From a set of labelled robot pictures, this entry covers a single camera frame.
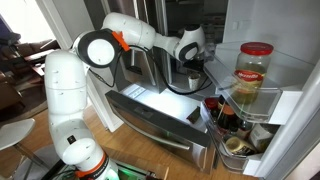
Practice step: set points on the red capped bottle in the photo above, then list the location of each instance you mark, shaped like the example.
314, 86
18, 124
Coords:
211, 103

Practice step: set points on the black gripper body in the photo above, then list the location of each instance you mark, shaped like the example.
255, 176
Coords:
194, 65

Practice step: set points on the small clear door bin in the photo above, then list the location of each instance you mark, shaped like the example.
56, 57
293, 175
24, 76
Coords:
233, 160

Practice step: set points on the grey drawer control panel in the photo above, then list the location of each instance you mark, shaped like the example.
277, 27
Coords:
143, 112

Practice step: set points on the white carton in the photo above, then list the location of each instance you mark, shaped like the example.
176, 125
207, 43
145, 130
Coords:
263, 135

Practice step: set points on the red green burrito package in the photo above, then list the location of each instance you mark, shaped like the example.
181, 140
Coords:
193, 115

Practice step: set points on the refrigerator cabinet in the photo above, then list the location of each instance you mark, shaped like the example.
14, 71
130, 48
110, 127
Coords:
213, 16

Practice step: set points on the glass jar red lid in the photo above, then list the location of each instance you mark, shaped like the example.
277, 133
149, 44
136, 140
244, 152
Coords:
251, 80

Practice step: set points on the large clear door shelf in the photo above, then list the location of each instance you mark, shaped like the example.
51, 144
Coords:
283, 76

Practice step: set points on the stainless steel freezer drawer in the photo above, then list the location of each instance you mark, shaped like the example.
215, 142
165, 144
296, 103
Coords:
150, 130

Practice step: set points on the stainless door with dispenser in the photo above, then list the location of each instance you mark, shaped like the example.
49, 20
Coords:
146, 70

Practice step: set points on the dark bottle orange cap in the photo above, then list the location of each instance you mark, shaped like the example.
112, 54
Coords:
227, 116

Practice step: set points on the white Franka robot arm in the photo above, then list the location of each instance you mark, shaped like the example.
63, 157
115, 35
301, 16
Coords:
66, 86

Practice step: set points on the small bottle silver cap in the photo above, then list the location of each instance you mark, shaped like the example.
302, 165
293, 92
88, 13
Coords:
245, 130

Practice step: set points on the yellow jar lying sideways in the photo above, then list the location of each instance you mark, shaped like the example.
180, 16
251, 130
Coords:
240, 146

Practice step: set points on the white chair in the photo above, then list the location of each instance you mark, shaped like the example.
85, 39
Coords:
15, 133

